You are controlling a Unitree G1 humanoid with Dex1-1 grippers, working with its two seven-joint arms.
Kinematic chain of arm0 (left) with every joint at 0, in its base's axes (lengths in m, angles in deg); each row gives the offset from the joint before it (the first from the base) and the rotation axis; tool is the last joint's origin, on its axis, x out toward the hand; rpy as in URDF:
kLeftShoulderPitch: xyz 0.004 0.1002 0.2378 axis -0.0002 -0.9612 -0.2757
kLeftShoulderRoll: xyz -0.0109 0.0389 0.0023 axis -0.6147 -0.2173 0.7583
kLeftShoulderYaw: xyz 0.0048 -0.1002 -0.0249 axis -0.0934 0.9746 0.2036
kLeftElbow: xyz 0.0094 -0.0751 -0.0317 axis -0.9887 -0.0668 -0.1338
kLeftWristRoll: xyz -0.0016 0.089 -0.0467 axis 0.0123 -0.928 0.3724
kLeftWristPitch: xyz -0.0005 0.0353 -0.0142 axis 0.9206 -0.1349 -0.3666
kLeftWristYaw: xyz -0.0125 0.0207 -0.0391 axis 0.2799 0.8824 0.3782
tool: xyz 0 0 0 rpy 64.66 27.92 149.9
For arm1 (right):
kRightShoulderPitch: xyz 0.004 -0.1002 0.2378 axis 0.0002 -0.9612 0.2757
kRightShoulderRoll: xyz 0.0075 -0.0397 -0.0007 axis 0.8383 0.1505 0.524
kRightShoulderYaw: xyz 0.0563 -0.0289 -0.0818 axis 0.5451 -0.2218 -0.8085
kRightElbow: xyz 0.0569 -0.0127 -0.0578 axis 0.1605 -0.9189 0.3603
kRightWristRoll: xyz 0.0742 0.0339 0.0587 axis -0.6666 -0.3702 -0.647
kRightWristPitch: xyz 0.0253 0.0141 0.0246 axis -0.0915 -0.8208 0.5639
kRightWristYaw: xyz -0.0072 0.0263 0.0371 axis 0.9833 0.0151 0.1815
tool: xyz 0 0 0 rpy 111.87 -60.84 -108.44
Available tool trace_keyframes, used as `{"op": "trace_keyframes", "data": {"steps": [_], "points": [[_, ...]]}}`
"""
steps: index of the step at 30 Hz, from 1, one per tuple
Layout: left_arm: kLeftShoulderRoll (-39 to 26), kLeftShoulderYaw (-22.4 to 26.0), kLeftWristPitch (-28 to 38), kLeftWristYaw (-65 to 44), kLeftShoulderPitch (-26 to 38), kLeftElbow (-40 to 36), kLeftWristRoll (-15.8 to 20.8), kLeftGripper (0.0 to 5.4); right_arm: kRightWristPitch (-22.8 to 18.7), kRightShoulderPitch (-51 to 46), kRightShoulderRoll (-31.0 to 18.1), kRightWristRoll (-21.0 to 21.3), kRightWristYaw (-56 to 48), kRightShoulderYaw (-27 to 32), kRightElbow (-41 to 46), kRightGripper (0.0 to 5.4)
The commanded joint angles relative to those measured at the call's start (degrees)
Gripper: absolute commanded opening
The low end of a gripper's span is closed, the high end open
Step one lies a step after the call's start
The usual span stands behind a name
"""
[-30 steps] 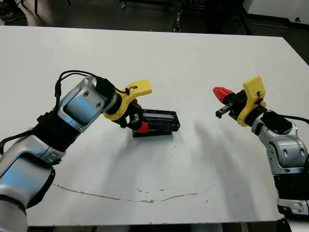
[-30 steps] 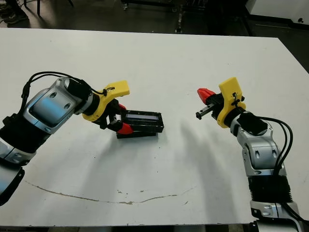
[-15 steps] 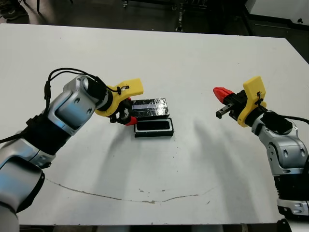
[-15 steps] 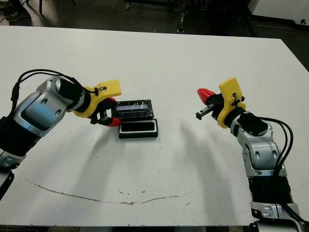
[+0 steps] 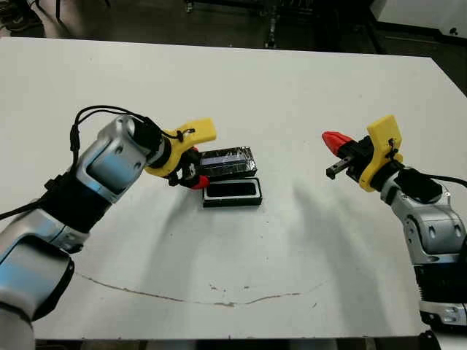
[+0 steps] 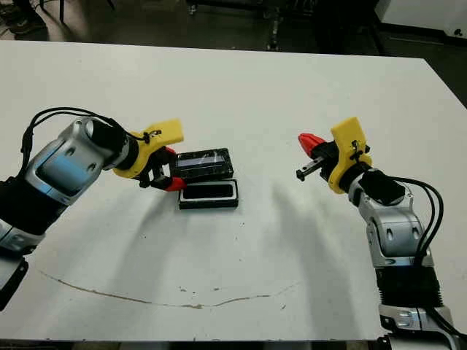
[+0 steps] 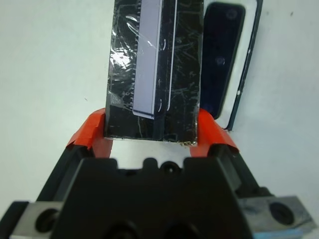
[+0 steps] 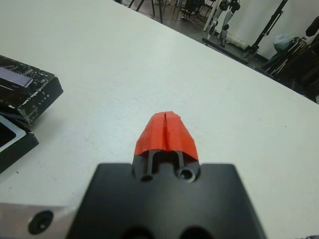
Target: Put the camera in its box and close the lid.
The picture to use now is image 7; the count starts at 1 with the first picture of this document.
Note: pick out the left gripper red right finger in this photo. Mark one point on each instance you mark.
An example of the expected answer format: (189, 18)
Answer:
(214, 137)

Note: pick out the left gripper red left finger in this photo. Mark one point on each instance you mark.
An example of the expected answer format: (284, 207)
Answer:
(84, 134)

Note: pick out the black box lid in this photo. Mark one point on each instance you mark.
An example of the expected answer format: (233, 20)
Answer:
(154, 74)

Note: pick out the black box with white liner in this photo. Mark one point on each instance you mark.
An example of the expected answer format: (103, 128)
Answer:
(245, 74)

